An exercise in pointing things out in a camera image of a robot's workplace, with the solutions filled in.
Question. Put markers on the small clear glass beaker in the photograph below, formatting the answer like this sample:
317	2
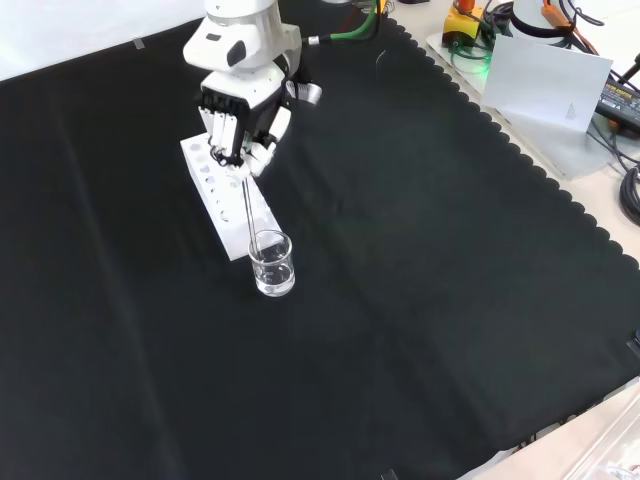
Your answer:
274	272

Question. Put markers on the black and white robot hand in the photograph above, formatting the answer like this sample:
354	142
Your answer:
250	100

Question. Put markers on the white test tube rack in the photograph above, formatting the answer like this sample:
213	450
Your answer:
225	220

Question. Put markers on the grey mounting plate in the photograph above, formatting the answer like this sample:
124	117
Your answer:
565	150

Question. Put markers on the black power adapter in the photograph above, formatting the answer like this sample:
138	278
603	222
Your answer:
620	100

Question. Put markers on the clear glass rod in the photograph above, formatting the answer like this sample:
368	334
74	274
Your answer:
250	215

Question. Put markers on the yellow stop button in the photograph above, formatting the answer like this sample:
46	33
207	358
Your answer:
462	25

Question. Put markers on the grey tape strip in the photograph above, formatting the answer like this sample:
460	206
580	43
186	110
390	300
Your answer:
139	44

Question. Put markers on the black bench cloth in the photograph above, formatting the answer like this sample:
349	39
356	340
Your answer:
400	280

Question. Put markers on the pale board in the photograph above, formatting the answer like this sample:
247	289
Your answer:
545	82

